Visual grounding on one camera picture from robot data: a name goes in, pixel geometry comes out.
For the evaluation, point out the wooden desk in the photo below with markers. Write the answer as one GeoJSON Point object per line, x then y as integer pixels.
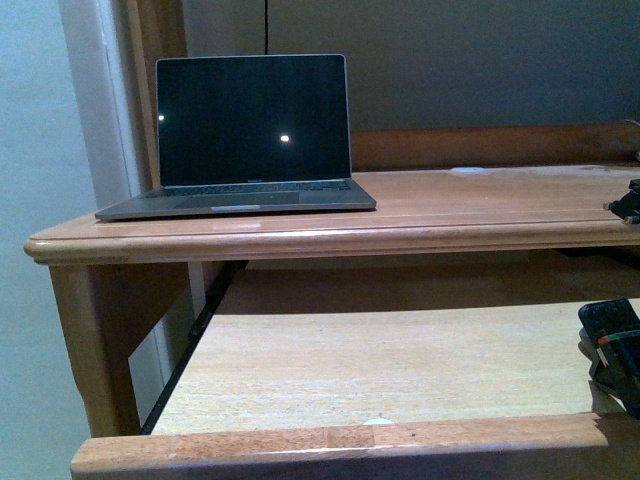
{"type": "Point", "coordinates": [442, 190]}

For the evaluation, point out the grey open laptop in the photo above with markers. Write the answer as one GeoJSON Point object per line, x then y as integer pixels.
{"type": "Point", "coordinates": [250, 135]}

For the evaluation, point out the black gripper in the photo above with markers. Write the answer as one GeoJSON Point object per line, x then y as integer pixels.
{"type": "Point", "coordinates": [610, 337]}

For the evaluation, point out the pull-out wooden keyboard tray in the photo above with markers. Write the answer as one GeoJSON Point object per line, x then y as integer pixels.
{"type": "Point", "coordinates": [484, 393]}

